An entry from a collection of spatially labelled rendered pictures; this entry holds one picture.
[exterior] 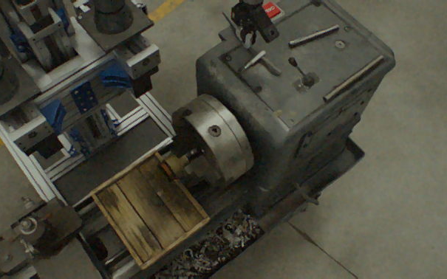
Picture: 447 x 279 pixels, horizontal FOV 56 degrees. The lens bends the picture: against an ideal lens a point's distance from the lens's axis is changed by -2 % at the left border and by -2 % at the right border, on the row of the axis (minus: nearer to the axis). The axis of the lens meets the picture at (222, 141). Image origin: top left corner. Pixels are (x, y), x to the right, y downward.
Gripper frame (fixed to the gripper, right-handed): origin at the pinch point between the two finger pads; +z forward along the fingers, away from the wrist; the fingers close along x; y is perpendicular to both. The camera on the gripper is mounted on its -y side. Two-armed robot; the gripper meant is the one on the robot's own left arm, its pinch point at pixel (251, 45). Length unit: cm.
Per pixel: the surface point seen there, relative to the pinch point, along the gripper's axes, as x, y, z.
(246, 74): 7.0, -6.3, 4.1
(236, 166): 27.0, -26.4, 15.7
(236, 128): 21.1, -18.9, 7.6
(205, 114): 26.4, -9.5, 6.1
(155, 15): -39, 143, 129
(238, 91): 13.1, -9.5, 4.9
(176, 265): 58, -29, 73
